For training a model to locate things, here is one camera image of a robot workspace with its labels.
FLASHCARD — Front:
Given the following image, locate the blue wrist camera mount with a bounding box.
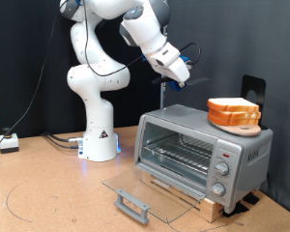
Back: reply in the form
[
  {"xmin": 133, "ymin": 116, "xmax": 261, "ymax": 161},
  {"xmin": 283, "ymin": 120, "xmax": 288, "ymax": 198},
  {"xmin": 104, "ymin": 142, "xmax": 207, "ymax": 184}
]
[{"xmin": 179, "ymin": 54, "xmax": 194, "ymax": 72}]

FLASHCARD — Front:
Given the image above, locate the glass oven door with handle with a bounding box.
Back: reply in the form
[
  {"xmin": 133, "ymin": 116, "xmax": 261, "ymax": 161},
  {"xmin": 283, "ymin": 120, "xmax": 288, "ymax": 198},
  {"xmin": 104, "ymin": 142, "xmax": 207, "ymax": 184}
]
[{"xmin": 101, "ymin": 162, "xmax": 208, "ymax": 225}]

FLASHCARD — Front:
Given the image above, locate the silver toaster oven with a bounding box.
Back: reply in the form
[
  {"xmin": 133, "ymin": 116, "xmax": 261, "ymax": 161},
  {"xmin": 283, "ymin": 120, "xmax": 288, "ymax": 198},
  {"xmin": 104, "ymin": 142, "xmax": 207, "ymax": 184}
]
[{"xmin": 133, "ymin": 103, "xmax": 275, "ymax": 215}]

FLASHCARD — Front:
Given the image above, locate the black foam pad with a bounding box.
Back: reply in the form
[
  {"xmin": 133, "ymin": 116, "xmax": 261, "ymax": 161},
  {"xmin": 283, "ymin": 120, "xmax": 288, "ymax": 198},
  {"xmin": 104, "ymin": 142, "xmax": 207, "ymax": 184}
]
[
  {"xmin": 221, "ymin": 201, "xmax": 250, "ymax": 218},
  {"xmin": 242, "ymin": 191, "xmax": 261, "ymax": 206}
]

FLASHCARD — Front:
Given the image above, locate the wire oven rack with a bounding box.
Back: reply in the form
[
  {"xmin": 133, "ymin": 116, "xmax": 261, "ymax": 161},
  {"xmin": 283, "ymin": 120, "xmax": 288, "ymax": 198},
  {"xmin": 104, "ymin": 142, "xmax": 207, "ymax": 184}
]
[{"xmin": 142, "ymin": 132, "xmax": 216, "ymax": 175}]

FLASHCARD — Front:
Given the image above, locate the wooden slatted block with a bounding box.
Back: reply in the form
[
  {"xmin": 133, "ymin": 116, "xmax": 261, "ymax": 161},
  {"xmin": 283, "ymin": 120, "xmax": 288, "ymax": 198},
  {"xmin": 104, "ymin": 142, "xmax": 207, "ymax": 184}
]
[{"xmin": 140, "ymin": 168, "xmax": 224, "ymax": 224}]

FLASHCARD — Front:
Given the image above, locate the vertical aluminium pole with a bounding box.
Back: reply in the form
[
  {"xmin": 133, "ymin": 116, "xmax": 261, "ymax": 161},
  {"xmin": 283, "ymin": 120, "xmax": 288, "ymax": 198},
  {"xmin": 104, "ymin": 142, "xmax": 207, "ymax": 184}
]
[{"xmin": 159, "ymin": 24, "xmax": 169, "ymax": 109}]

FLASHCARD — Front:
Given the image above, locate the black metal bookend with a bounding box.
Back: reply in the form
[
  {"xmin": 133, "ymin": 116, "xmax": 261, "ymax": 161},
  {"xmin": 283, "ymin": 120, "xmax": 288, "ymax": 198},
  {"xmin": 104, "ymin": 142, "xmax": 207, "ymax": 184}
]
[{"xmin": 241, "ymin": 74, "xmax": 271, "ymax": 131}]

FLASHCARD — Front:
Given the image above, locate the silver oven knob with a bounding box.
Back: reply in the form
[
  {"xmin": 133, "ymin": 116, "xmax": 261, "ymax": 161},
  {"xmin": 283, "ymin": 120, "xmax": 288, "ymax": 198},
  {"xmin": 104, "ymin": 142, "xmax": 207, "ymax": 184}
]
[
  {"xmin": 215, "ymin": 160, "xmax": 231, "ymax": 177},
  {"xmin": 210, "ymin": 182, "xmax": 227, "ymax": 197}
]

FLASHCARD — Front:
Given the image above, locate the emergency stop button box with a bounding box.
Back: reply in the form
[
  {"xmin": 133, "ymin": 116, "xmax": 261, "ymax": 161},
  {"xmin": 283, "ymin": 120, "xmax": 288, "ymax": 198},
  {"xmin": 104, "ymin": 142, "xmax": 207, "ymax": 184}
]
[{"xmin": 0, "ymin": 127, "xmax": 20, "ymax": 155}]

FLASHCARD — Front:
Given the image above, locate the black base cable silver connector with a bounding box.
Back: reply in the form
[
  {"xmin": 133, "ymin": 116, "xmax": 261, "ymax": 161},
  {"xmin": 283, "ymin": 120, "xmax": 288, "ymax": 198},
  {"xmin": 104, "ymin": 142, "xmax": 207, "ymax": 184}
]
[{"xmin": 43, "ymin": 131, "xmax": 85, "ymax": 144}]

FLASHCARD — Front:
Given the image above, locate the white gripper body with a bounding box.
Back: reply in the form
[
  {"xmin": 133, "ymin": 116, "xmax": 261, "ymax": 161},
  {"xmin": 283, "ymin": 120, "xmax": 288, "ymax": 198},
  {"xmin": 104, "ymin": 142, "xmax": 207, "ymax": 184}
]
[{"xmin": 154, "ymin": 55, "xmax": 191, "ymax": 84}]

